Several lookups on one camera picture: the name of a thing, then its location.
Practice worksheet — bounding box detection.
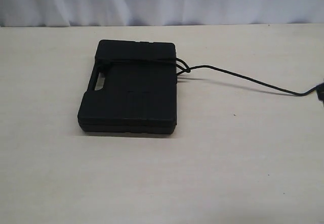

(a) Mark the black cord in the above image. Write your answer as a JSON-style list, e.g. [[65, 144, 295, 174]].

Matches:
[[96, 56, 321, 98]]

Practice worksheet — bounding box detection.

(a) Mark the black plastic carry case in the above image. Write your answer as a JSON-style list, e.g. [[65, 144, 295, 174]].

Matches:
[[77, 39, 177, 135]]

